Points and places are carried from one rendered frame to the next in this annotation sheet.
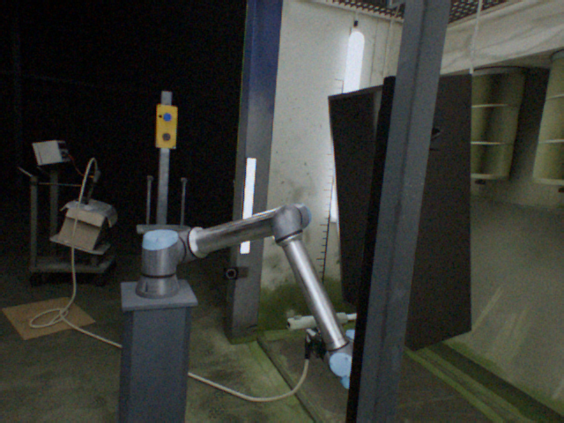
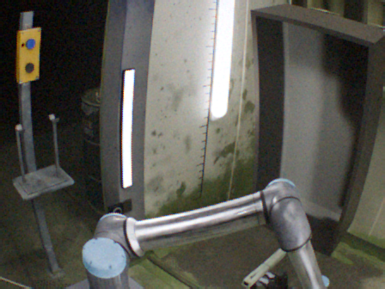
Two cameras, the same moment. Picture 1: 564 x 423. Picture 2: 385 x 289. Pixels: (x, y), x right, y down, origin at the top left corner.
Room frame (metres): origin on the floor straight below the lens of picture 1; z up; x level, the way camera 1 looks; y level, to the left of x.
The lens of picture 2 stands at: (0.87, 0.63, 1.68)
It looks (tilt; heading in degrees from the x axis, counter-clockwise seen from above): 24 degrees down; 334
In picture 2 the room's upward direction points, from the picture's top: 5 degrees clockwise
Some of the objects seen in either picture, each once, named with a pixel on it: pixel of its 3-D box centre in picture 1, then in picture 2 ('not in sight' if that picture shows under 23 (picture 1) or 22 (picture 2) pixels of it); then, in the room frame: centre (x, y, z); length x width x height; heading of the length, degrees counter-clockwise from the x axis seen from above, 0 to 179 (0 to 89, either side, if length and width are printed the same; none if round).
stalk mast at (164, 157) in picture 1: (161, 219); (30, 164); (2.60, 0.73, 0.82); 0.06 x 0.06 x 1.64; 22
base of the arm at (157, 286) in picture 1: (158, 280); not in sight; (1.74, 0.49, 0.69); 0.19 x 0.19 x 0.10
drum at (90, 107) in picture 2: not in sight; (116, 149); (3.45, 0.00, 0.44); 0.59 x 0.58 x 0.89; 3
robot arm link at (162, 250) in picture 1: (160, 251); (106, 267); (1.75, 0.49, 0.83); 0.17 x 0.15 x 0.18; 154
